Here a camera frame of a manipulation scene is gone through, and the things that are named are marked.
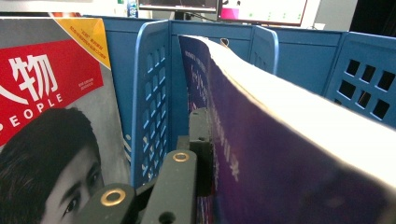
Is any white-screen monitor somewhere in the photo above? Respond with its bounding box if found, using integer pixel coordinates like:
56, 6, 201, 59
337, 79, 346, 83
217, 0, 309, 27

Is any black and red magazine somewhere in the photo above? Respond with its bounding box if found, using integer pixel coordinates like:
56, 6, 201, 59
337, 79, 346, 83
0, 16, 132, 224

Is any black curtain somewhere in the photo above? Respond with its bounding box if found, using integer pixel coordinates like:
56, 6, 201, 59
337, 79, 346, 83
349, 0, 396, 34

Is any dark-screen monitor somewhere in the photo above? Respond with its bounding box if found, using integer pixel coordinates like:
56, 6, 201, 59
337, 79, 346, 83
137, 0, 219, 13

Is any thick blue-purple book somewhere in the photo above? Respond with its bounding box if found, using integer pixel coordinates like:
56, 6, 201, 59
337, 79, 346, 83
177, 35, 396, 224

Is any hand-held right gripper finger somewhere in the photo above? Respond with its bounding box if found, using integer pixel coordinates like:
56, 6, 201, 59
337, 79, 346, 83
188, 106, 216, 198

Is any blue file rack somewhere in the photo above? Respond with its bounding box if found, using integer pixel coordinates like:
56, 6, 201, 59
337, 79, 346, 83
82, 14, 396, 189

